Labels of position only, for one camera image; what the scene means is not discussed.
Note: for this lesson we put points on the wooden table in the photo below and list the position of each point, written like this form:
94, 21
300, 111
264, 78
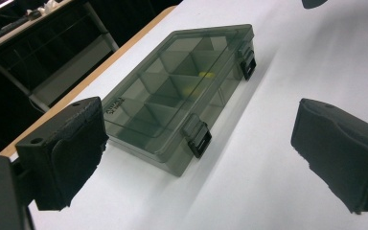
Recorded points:
124, 48

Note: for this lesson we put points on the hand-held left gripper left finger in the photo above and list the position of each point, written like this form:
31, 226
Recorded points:
64, 153

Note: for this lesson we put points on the grey transparent compartment box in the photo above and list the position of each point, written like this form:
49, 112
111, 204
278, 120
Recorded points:
159, 127

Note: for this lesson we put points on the grey metal stand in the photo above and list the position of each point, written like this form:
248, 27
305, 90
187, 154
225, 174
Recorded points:
73, 70

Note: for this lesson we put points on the white board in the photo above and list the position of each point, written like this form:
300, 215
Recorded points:
268, 64

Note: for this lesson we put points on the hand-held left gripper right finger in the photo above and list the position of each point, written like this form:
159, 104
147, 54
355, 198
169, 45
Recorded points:
341, 153

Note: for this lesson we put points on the dark background desk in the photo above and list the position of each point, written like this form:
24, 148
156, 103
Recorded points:
19, 28

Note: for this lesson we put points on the small yellow block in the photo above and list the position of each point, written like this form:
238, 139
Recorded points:
206, 74

